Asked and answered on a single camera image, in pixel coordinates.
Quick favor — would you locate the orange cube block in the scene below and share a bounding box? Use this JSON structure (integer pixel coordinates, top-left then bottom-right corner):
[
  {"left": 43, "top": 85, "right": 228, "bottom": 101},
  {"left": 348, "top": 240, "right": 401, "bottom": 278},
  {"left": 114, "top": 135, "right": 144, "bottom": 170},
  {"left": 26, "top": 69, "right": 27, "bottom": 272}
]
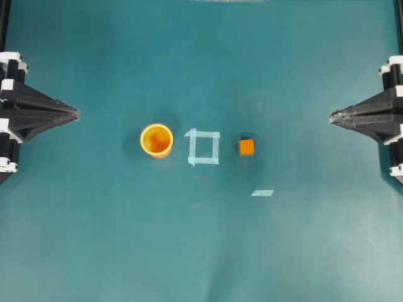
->
[{"left": 238, "top": 135, "right": 255, "bottom": 156}]

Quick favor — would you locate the yellow orange plastic cup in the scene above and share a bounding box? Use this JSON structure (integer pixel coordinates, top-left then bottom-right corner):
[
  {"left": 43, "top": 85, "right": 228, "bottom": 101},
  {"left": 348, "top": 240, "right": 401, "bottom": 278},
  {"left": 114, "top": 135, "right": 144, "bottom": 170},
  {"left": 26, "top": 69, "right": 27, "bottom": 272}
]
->
[{"left": 140, "top": 123, "right": 174, "bottom": 159}]

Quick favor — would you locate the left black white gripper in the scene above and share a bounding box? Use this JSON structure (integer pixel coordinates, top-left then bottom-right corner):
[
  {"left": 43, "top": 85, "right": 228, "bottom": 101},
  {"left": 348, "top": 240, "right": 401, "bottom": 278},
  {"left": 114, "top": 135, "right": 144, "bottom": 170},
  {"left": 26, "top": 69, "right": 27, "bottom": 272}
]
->
[{"left": 1, "top": 51, "right": 80, "bottom": 184}]

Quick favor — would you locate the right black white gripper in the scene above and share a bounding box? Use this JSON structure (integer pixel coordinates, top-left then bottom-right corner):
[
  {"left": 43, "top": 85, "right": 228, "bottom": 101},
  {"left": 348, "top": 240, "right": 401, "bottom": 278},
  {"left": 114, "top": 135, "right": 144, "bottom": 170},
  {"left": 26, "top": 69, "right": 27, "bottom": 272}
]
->
[{"left": 329, "top": 55, "right": 402, "bottom": 184}]

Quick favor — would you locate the light blue tape square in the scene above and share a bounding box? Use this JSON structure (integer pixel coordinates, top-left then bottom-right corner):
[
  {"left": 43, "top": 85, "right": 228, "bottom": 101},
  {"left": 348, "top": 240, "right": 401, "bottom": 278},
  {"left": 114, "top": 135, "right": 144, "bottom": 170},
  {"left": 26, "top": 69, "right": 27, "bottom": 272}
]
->
[{"left": 184, "top": 128, "right": 220, "bottom": 167}]

